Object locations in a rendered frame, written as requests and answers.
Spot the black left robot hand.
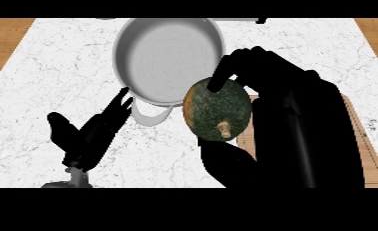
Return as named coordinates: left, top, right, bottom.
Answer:
left=46, top=86, right=136, bottom=173

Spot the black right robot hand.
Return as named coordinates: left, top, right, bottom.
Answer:
left=198, top=45, right=366, bottom=189

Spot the dark green squash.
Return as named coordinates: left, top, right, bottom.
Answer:
left=182, top=76, right=254, bottom=143

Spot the wooden cutting board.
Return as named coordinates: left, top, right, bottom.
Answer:
left=235, top=94, right=378, bottom=189

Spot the grey metal pot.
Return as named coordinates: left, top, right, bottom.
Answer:
left=111, top=18, right=227, bottom=128

